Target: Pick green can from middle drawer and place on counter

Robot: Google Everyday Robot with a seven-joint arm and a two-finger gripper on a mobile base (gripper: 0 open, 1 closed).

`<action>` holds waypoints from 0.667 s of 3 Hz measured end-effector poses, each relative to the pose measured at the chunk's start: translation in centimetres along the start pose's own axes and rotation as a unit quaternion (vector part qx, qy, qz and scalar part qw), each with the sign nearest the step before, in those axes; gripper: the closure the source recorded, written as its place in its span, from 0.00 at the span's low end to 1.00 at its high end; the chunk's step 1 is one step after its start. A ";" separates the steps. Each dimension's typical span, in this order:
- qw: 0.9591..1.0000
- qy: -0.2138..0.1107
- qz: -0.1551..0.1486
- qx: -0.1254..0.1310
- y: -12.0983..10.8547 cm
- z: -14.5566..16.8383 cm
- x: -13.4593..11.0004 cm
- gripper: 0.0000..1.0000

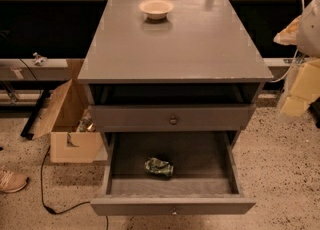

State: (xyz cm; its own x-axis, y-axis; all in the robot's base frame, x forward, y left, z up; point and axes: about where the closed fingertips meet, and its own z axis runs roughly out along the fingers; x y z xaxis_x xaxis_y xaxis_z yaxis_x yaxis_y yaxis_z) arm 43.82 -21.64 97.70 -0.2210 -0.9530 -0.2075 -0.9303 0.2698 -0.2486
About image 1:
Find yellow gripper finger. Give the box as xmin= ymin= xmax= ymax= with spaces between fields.
xmin=273 ymin=16 xmax=301 ymax=46
xmin=280 ymin=58 xmax=320 ymax=117

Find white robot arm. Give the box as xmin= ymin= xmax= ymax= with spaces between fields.
xmin=273 ymin=0 xmax=320 ymax=118

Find grey drawer cabinet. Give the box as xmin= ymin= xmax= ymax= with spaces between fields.
xmin=77 ymin=0 xmax=275 ymax=217

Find open grey middle drawer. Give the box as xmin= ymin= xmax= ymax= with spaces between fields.
xmin=91 ymin=131 xmax=255 ymax=216

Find closed grey top drawer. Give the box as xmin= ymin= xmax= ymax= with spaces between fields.
xmin=88 ymin=104 xmax=256 ymax=132

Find right low grey bench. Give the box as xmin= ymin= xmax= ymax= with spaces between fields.
xmin=264 ymin=58 xmax=298 ymax=83

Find low grey bench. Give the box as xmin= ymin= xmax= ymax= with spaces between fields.
xmin=0 ymin=59 xmax=83 ymax=81
xmin=264 ymin=58 xmax=298 ymax=83

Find white paper bowl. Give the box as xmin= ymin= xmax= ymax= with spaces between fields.
xmin=139 ymin=0 xmax=174 ymax=20

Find items in cardboard box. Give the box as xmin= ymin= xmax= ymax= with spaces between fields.
xmin=76 ymin=115 xmax=96 ymax=132

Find open cardboard box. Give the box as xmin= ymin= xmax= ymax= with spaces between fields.
xmin=32 ymin=78 xmax=103 ymax=163

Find small clear plastic object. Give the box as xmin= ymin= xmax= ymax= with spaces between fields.
xmin=33 ymin=52 xmax=48 ymax=67

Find left low grey bench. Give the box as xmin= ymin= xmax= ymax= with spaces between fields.
xmin=0 ymin=59 xmax=83 ymax=81

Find tan sneaker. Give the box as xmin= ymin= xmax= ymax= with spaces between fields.
xmin=0 ymin=167 xmax=28 ymax=193

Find white hanging cable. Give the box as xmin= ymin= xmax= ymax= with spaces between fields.
xmin=269 ymin=0 xmax=306 ymax=84

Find black floor cable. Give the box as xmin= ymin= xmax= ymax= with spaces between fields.
xmin=40 ymin=145 xmax=110 ymax=230

